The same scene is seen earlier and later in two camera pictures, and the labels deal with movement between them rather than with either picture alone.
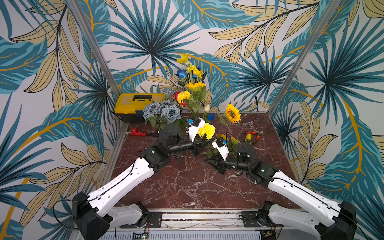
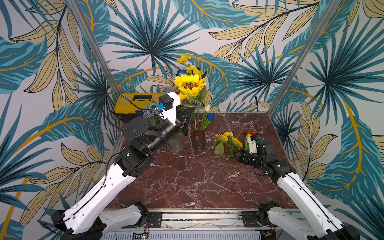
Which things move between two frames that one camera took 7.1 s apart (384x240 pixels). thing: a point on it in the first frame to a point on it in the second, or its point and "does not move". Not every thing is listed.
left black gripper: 198,145 to 182,122
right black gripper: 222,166 to 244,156
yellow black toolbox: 129,107 does not move
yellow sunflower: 233,141 does not move
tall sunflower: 232,114 to 189,85
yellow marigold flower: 208,129 to 225,134
